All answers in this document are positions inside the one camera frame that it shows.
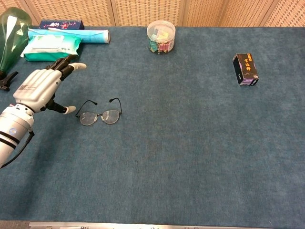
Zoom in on woven wicker folding screen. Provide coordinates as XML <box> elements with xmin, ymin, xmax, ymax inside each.
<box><xmin>0</xmin><ymin>0</ymin><xmax>305</xmax><ymax>27</ymax></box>

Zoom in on silver metal table rail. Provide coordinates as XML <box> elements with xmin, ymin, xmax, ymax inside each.
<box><xmin>28</xmin><ymin>221</ymin><xmax>275</xmax><ymax>229</ymax></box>

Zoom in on green white wet wipes pack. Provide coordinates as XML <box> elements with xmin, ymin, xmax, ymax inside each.
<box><xmin>20</xmin><ymin>35</ymin><xmax>82</xmax><ymax>62</ymax></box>

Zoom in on black box with orange characters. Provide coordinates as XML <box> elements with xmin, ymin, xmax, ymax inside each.
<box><xmin>232</xmin><ymin>52</ymin><xmax>259</xmax><ymax>86</ymax></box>

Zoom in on light blue wrap roll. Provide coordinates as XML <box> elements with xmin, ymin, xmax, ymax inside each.
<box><xmin>28</xmin><ymin>28</ymin><xmax>111</xmax><ymax>44</ymax></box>

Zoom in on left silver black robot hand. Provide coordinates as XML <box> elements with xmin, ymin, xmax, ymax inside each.
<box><xmin>13</xmin><ymin>54</ymin><xmax>87</xmax><ymax>115</ymax></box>

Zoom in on green plastic spray bottle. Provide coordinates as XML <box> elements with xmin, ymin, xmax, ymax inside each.
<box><xmin>0</xmin><ymin>7</ymin><xmax>32</xmax><ymax>92</ymax></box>

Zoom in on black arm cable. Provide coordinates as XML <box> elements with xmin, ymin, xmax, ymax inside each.
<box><xmin>0</xmin><ymin>130</ymin><xmax>35</xmax><ymax>169</ymax></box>

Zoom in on clear jar of binder clips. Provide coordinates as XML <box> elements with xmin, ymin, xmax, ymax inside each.
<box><xmin>146</xmin><ymin>20</ymin><xmax>176</xmax><ymax>54</ymax></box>

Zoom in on dark blue printed box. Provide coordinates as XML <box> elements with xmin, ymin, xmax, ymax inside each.
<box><xmin>38</xmin><ymin>20</ymin><xmax>85</xmax><ymax>30</ymax></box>

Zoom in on thin-framed eyeglasses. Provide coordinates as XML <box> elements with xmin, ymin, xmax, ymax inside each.
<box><xmin>75</xmin><ymin>97</ymin><xmax>123</xmax><ymax>126</ymax></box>

